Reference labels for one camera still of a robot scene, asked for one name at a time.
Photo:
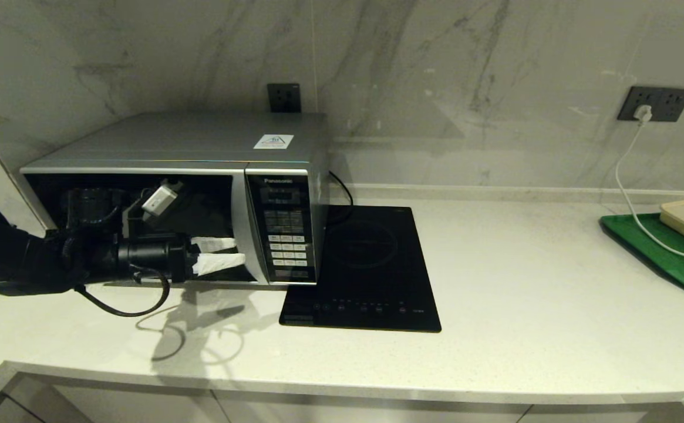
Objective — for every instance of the black induction cooktop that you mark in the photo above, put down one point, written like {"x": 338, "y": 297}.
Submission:
{"x": 377, "y": 247}

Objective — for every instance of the white warning sticker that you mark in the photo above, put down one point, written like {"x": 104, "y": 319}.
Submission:
{"x": 273, "y": 141}

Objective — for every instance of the silver Panasonic microwave oven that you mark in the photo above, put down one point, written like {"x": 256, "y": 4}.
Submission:
{"x": 189, "y": 138}

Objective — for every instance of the grey cabinet corner panel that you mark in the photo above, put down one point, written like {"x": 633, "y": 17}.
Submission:
{"x": 7, "y": 411}

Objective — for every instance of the white power plug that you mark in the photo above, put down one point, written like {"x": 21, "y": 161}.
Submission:
{"x": 642, "y": 113}

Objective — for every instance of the dark wide wall outlet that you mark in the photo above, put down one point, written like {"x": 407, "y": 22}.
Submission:
{"x": 667, "y": 104}

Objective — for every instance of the dark single wall outlet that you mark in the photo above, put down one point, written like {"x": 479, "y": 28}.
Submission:
{"x": 284, "y": 97}

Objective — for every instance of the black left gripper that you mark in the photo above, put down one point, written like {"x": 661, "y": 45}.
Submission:
{"x": 154, "y": 258}

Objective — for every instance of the green plastic tray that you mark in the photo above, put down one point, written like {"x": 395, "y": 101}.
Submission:
{"x": 682, "y": 273}

